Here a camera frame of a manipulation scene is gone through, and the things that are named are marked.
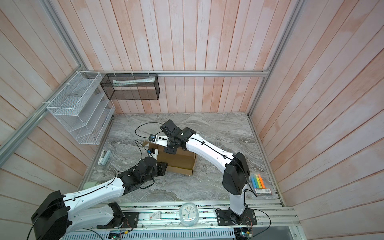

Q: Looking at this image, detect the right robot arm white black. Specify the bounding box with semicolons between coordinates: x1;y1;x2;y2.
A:
155;120;250;217

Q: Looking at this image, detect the brown cardboard box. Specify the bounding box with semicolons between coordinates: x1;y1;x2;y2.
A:
142;141;197;176

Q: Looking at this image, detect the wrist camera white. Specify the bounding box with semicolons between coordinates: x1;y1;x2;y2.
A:
147;148;156;155
149;134;168;147

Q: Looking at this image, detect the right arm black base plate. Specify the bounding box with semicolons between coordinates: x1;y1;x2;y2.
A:
215;209;257;226

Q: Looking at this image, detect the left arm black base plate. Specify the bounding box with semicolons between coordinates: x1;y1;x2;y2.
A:
97;212;139;229

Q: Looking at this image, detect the white paper in basket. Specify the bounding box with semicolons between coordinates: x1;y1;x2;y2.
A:
113;77;156;87

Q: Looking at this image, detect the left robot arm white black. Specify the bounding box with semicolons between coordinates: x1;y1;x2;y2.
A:
30;157;168;240

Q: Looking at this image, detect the white wire mesh shelf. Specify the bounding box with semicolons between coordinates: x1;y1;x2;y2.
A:
47;71;115;145

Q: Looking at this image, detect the small white label tag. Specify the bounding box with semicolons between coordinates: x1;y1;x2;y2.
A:
149;211;161;220

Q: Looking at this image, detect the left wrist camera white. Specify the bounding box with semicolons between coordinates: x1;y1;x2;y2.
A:
147;148;156;155

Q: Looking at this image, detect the coloured marker pen pack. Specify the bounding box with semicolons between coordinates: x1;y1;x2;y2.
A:
250;173;273;196

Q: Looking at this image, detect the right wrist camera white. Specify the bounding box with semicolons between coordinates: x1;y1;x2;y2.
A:
149;134;168;147

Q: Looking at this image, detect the white round clock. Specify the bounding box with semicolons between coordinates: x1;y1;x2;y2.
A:
179;203;199;227

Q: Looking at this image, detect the black wire mesh basket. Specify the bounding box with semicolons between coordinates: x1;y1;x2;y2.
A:
101;73;161;101

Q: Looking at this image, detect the white small stapler device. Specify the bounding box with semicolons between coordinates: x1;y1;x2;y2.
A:
98;150;112;166

